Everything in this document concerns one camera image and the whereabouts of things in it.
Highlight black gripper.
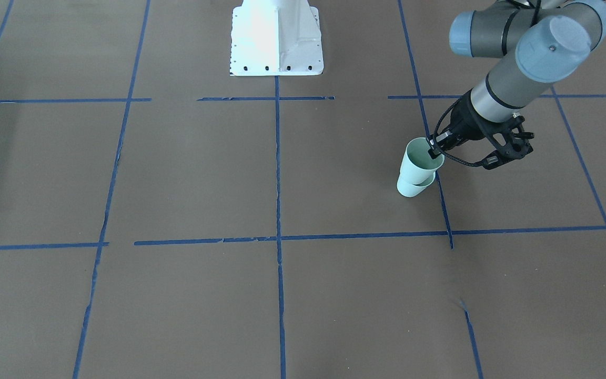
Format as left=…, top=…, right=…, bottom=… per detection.
left=428, top=100, right=489, bottom=160

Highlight mint green cup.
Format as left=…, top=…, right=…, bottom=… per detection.
left=397, top=173, right=436, bottom=197
left=398, top=137, right=445, bottom=185

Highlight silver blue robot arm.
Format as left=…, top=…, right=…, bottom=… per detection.
left=428, top=1, right=606, bottom=169

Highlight mint green bottom cup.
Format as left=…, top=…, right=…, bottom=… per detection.
left=397, top=173, right=436, bottom=197

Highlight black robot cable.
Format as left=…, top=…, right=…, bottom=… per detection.
left=432, top=105, right=493, bottom=168

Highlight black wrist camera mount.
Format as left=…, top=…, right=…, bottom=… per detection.
left=480, top=113, right=534, bottom=170

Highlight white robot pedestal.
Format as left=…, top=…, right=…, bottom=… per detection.
left=229, top=1, right=325, bottom=76

